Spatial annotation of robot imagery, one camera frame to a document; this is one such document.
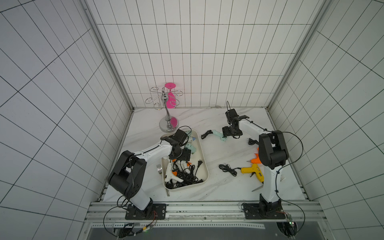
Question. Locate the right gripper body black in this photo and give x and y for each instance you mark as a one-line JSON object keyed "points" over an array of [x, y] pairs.
{"points": [[227, 131]]}

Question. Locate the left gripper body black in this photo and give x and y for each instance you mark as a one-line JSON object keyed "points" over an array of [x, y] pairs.
{"points": [[181, 154]]}

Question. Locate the small mint glue gun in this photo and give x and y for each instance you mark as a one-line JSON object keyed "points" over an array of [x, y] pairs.
{"points": [[190, 147]]}

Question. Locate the cream plastic storage box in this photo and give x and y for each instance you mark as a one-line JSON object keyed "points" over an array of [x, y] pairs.
{"points": [[195, 172]]}

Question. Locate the white glue gun orange trigger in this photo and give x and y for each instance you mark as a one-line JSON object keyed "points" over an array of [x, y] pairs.
{"points": [[169, 175]]}

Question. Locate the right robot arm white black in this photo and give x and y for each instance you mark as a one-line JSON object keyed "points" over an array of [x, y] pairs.
{"points": [[272, 152]]}

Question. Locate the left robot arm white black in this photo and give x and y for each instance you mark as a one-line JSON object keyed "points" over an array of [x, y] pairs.
{"points": [[128, 173]]}

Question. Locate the yellow glue gun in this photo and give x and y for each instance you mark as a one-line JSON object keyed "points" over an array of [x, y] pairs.
{"points": [[254, 170]]}

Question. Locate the silver fork left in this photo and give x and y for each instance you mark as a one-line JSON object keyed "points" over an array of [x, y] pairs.
{"points": [[160, 171]]}

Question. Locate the silver fork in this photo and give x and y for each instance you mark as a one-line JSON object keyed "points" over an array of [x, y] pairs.
{"points": [[283, 177], [160, 171]]}

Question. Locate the chrome cup holder stand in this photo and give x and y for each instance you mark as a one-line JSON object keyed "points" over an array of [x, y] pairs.
{"points": [[159, 104]]}

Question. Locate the pink wine glass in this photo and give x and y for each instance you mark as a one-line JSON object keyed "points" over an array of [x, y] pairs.
{"points": [[171, 103]]}

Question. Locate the silver fork right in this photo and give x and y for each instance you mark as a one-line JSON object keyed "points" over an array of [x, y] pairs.
{"points": [[283, 177]]}

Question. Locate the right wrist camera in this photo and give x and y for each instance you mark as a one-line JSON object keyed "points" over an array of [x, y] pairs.
{"points": [[231, 115]]}

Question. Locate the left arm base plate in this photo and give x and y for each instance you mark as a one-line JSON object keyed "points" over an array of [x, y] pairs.
{"points": [[152, 211]]}

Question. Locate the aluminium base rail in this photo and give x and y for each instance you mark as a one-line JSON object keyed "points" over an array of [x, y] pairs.
{"points": [[202, 214]]}

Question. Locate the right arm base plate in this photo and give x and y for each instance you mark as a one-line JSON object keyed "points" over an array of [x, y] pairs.
{"points": [[262, 211]]}

